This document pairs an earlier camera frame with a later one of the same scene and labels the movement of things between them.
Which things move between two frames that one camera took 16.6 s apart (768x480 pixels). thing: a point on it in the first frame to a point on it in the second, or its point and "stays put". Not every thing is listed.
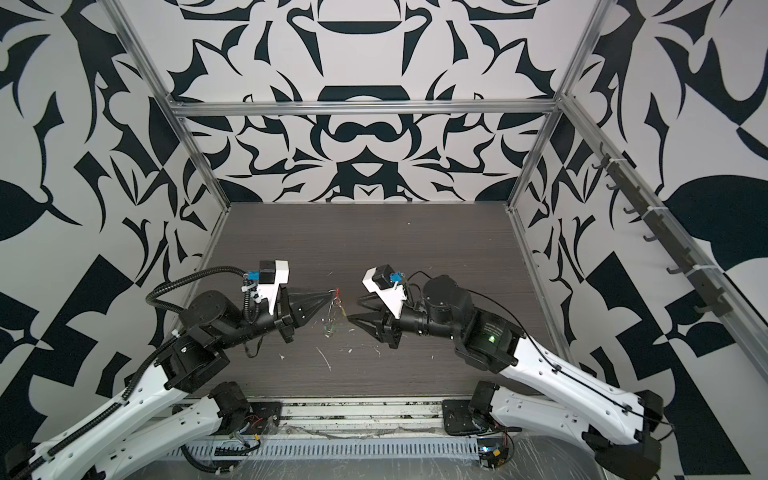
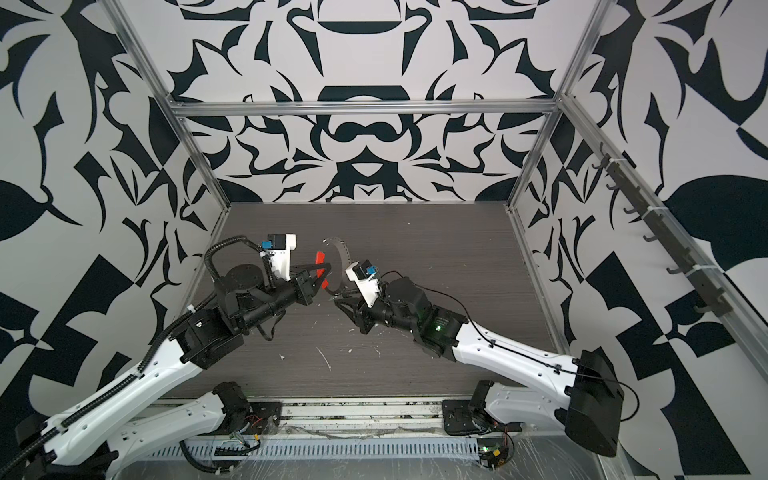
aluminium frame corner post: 124,27 stays put
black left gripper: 286,312 to 302,285
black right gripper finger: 372,301 to 346,292
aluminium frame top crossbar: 363,106 stays put
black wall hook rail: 662,230 stays put
